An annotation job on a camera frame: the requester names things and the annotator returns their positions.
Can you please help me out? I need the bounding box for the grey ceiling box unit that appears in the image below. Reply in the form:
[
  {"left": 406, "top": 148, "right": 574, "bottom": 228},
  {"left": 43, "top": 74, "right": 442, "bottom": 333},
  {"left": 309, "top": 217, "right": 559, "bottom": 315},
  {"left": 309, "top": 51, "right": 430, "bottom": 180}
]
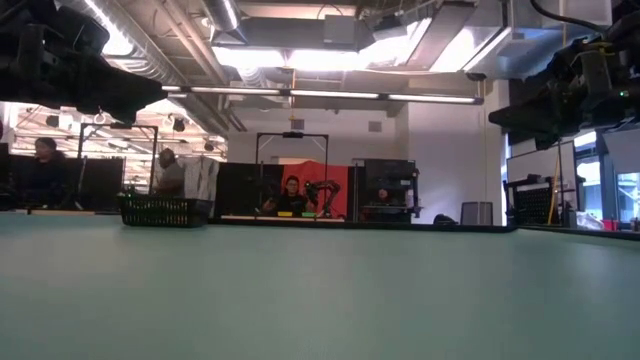
[{"left": 322, "top": 13, "right": 357, "bottom": 46}]

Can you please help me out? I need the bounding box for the black gantry frame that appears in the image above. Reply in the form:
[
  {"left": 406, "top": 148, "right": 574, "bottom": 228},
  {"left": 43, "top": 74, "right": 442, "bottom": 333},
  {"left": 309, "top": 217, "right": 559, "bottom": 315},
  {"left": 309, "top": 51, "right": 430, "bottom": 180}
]
[
  {"left": 255, "top": 131, "right": 330, "bottom": 216},
  {"left": 77, "top": 122, "right": 160, "bottom": 196}
]

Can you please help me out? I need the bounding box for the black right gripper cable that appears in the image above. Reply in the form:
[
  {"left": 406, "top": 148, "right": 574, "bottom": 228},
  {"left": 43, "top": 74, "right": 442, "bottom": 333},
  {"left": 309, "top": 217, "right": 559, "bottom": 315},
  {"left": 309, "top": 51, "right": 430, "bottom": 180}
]
[{"left": 529, "top": 0, "right": 611, "bottom": 36}]

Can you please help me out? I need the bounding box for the black table frame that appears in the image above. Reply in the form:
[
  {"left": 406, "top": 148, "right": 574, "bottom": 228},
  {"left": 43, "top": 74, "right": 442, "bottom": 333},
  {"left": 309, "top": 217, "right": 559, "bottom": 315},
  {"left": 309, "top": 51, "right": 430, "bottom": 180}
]
[{"left": 202, "top": 215, "right": 640, "bottom": 242}]

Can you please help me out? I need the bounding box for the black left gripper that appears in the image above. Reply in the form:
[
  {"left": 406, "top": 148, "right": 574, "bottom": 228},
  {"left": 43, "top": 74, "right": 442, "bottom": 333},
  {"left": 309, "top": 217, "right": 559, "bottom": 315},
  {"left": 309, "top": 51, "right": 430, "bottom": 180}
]
[{"left": 0, "top": 5, "right": 169, "bottom": 125}]

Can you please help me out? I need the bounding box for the white patterned curtain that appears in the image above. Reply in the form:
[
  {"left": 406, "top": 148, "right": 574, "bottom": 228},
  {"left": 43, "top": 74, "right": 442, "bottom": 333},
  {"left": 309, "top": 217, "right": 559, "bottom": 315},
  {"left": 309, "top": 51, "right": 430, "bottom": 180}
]
[{"left": 182, "top": 156, "right": 220, "bottom": 201}]

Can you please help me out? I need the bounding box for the yellow hanging cable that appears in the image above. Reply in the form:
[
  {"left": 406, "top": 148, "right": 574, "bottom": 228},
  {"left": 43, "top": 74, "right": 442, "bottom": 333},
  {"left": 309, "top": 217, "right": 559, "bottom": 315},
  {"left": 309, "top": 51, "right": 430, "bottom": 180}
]
[{"left": 547, "top": 22, "right": 569, "bottom": 226}]

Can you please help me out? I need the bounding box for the black equipment cabinet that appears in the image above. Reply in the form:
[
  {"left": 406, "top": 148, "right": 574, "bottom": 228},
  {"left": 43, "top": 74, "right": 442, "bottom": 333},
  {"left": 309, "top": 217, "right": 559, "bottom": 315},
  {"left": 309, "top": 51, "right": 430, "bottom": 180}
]
[{"left": 362, "top": 158, "right": 419, "bottom": 221}]

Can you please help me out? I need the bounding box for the green table mat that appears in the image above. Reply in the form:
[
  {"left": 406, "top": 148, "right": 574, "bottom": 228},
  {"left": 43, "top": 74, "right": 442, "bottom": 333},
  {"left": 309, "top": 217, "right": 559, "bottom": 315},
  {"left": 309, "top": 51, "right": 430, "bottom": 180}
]
[{"left": 0, "top": 213, "right": 640, "bottom": 360}]

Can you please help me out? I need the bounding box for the orange backdrop cloth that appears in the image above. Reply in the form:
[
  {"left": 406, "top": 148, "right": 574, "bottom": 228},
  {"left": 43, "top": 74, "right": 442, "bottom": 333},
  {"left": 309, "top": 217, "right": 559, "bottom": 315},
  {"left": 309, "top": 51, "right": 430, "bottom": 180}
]
[{"left": 281, "top": 159, "right": 350, "bottom": 219}]

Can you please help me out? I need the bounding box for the long ceiling light strip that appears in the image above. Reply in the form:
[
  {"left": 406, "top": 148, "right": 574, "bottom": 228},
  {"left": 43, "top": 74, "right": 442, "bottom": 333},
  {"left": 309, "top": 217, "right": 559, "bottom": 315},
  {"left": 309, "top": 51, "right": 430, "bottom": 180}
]
[{"left": 159, "top": 84, "right": 484, "bottom": 106}]

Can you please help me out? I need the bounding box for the black partition panel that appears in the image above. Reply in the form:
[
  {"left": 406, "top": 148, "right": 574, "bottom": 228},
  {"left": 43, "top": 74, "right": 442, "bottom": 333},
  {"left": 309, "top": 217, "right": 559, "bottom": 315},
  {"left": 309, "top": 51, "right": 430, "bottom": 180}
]
[
  {"left": 0, "top": 153, "right": 125, "bottom": 212},
  {"left": 214, "top": 162, "right": 284, "bottom": 220}
]

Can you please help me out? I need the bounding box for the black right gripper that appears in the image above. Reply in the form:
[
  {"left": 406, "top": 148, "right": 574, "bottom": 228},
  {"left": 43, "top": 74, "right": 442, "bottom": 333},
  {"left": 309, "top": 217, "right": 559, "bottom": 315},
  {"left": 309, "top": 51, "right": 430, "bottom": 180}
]
[{"left": 488, "top": 28, "right": 640, "bottom": 151}]

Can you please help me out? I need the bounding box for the black plastic basket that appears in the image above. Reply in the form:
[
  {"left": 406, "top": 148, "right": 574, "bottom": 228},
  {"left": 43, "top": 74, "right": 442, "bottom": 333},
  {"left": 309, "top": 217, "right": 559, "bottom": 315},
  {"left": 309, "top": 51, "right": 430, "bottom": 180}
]
[{"left": 117, "top": 194, "right": 214, "bottom": 229}]

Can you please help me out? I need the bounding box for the grey trash bin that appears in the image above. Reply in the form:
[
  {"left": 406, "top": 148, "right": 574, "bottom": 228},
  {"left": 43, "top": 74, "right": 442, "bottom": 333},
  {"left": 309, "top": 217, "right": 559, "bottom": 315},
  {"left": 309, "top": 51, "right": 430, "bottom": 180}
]
[{"left": 459, "top": 200, "right": 495, "bottom": 227}]

